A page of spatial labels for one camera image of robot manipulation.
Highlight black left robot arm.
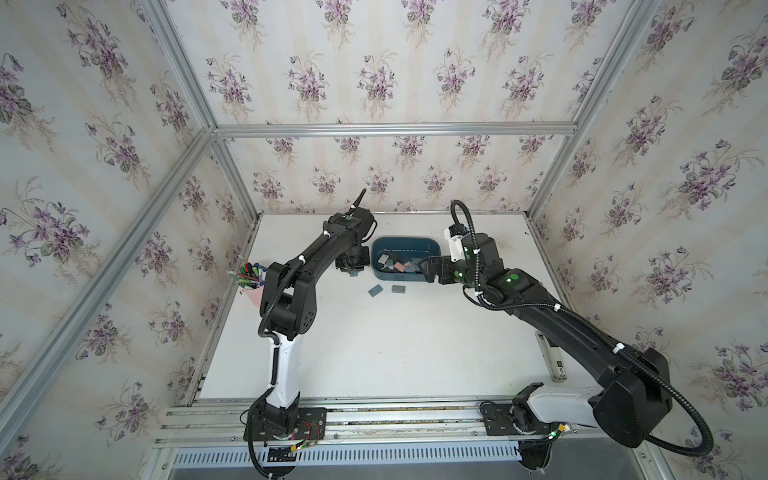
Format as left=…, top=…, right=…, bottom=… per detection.
left=246, top=190, right=377, bottom=441

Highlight grey black stapler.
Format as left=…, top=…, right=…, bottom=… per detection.
left=536, top=331, right=568, bottom=383

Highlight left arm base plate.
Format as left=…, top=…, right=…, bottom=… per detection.
left=240, top=406, right=328, bottom=470

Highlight white slotted cable duct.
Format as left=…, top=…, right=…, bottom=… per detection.
left=171, top=441, right=522, bottom=469

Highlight teal plastic storage box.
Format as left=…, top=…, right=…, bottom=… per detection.
left=370, top=236, right=442, bottom=282

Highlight coloured pens in cup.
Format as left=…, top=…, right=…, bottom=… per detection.
left=228, top=260, right=267, bottom=290

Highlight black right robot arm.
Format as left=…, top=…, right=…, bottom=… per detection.
left=420, top=200, right=714, bottom=457

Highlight aluminium mounting rail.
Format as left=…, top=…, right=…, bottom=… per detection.
left=152, top=395, right=652, bottom=448

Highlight pink pen holder cup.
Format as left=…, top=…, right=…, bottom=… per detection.
left=243, top=287, right=264, bottom=309

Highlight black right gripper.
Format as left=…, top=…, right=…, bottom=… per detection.
left=417, top=253, right=487, bottom=293

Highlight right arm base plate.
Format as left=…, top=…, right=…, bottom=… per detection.
left=479, top=382, right=569, bottom=473

